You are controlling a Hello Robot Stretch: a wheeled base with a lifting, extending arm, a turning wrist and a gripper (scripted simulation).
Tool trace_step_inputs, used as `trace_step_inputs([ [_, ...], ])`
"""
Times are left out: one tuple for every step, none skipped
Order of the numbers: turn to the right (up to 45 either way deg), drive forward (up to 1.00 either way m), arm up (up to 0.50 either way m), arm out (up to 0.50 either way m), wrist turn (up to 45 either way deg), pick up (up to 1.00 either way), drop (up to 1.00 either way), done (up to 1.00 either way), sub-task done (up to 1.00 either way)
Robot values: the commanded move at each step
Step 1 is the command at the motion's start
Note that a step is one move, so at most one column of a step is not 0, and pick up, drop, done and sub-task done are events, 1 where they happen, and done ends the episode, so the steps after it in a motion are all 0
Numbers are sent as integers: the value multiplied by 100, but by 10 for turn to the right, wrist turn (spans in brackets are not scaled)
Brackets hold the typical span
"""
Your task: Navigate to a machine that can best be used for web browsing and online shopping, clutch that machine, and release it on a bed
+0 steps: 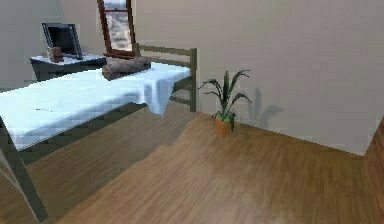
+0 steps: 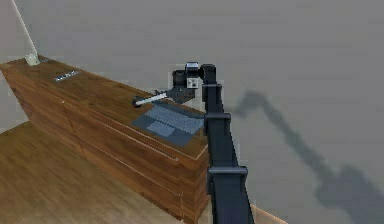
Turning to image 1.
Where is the brown pillow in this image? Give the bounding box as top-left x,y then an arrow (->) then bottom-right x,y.
101,55 -> 153,82

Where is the small brown box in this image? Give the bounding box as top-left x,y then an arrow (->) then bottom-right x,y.
47,46 -> 65,64

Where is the brown framed window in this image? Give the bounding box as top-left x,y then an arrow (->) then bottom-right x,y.
96,0 -> 137,60

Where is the green plant in orange pot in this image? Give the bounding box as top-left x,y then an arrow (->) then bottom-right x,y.
197,69 -> 253,138

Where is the olive frame bed white sheet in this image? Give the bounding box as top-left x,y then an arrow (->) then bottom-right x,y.
0,43 -> 198,224

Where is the dark grey side table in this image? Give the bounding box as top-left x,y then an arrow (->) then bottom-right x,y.
29,53 -> 108,83

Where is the brown wooden door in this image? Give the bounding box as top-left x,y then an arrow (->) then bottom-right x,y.
363,114 -> 384,224

